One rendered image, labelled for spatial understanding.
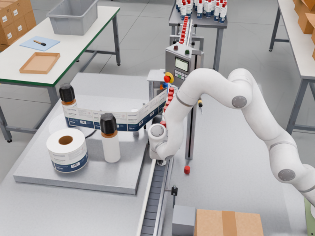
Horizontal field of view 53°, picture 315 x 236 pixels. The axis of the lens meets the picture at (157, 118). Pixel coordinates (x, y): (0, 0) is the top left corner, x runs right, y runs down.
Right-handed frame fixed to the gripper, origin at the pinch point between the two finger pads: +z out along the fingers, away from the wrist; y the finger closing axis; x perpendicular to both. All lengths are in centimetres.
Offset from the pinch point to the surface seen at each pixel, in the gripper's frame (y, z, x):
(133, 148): 17.8, 10.9, -11.2
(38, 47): 142, 64, -137
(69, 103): 59, -2, -30
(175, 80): -4.7, -28.9, -31.5
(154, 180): 1.8, 3.2, 9.8
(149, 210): 1.4, -3.3, 27.8
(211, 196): -27.9, 6.9, 14.2
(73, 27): 117, 68, -171
